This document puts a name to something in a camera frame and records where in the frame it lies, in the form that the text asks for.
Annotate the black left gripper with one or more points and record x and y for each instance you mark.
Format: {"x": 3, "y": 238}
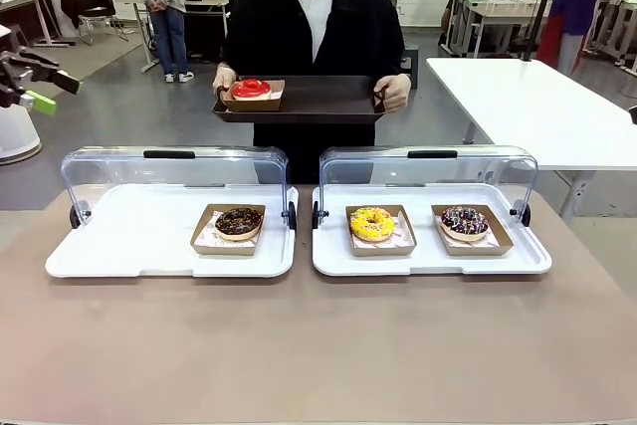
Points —
{"x": 12, "y": 79}

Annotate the red glazed donut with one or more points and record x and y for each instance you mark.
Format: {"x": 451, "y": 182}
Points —
{"x": 241, "y": 91}

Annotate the red frosted donut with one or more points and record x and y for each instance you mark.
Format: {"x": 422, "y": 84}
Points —
{"x": 254, "y": 105}

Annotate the dark brown serving tray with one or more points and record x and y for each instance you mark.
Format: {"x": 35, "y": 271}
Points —
{"x": 323, "y": 96}

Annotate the yellow sprinkle donut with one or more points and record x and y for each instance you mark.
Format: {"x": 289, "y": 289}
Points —
{"x": 360, "y": 228}

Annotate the yellow frosted donut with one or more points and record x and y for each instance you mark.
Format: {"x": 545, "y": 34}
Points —
{"x": 383, "y": 251}

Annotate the person's left forearm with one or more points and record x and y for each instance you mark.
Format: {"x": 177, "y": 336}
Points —
{"x": 393, "y": 54}

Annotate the chocolate nut donut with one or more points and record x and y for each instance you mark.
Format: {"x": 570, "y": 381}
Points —
{"x": 229, "y": 226}

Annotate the person in black top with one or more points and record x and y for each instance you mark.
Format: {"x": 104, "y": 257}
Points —
{"x": 269, "y": 22}

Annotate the chocolate donut in paper tray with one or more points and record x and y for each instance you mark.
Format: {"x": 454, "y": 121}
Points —
{"x": 224, "y": 248}

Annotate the purple sprinkle chocolate donut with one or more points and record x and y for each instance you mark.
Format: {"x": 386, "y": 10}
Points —
{"x": 453, "y": 221}

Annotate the person's right hand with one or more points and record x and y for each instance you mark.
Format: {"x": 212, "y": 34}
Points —
{"x": 223, "y": 77}

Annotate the person's left hand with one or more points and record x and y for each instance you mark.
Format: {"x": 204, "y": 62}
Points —
{"x": 397, "y": 91}

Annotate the grey plastic stool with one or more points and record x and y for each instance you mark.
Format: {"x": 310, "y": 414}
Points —
{"x": 25, "y": 39}

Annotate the black lid hinge knob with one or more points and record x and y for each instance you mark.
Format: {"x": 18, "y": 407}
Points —
{"x": 292, "y": 218}
{"x": 525, "y": 216}
{"x": 316, "y": 218}
{"x": 74, "y": 218}

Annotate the clear plastic tray lid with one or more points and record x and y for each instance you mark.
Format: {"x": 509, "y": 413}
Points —
{"x": 448, "y": 171}
{"x": 174, "y": 171}

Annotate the white display tray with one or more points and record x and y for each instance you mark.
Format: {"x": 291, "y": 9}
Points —
{"x": 124, "y": 246}
{"x": 423, "y": 256}

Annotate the white background workbench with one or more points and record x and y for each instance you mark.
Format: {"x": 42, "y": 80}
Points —
{"x": 497, "y": 2}

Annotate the white side table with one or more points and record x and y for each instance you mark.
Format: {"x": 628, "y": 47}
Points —
{"x": 522, "y": 106}

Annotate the black tripod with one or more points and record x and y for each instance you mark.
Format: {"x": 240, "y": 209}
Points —
{"x": 540, "y": 7}

